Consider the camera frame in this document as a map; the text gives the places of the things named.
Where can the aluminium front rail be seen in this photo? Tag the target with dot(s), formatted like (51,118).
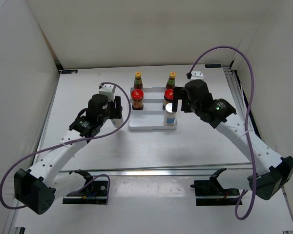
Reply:
(188,170)

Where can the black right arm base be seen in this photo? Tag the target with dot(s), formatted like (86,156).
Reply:
(207,194)

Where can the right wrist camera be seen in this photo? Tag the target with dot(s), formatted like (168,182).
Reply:
(194,75)

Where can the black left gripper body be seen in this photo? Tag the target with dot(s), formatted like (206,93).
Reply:
(109,113)

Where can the tall sauce bottle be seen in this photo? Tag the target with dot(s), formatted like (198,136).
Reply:
(171,81)
(138,84)

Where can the aluminium rail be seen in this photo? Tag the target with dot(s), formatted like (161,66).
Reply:
(239,97)
(188,170)

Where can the right black corner bracket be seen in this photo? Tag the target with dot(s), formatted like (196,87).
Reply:
(213,66)

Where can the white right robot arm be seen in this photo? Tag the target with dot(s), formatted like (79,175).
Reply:
(270,170)

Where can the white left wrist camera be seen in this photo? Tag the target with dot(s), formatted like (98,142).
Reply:
(107,90)

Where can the aluminium right rail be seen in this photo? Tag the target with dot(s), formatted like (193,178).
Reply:
(239,97)

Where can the white tiered organizer tray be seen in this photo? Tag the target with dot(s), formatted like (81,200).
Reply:
(151,117)

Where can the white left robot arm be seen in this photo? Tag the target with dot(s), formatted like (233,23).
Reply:
(40,185)

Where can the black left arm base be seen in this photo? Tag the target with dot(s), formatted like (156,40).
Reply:
(94,194)

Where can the white shaker bottle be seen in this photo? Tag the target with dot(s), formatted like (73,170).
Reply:
(117,122)
(169,116)

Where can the red-lid sauce jar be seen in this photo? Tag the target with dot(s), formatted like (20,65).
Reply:
(137,96)
(168,97)

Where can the left black corner bracket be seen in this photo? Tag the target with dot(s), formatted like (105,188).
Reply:
(69,71)

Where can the black corner bracket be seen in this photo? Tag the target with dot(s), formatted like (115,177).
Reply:
(69,71)
(213,66)

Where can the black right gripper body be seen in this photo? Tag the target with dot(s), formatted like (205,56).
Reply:
(192,105)

